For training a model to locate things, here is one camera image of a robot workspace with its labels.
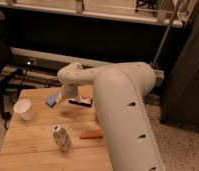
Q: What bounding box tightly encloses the orange pepper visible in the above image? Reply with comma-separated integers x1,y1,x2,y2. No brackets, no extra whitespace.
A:
80,129,103,139

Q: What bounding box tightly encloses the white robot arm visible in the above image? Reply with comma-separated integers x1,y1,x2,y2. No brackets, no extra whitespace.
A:
57,62,165,171

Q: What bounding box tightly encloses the blue sponge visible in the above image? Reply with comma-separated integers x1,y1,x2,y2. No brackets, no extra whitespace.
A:
45,93,58,107

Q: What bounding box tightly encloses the black and white eraser block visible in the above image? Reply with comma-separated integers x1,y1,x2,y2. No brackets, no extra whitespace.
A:
68,96,93,107

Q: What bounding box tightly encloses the white baseboard heater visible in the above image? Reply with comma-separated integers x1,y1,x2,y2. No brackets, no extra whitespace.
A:
10,46,165,88

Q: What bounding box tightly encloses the speckled metal can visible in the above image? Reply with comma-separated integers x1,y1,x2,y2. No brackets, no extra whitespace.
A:
53,125,72,152

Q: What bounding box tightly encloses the black office chair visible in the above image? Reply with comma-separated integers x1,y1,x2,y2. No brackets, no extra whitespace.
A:
0,9,37,129

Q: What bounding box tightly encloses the metal pole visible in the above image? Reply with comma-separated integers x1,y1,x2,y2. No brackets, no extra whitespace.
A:
151,0,183,69

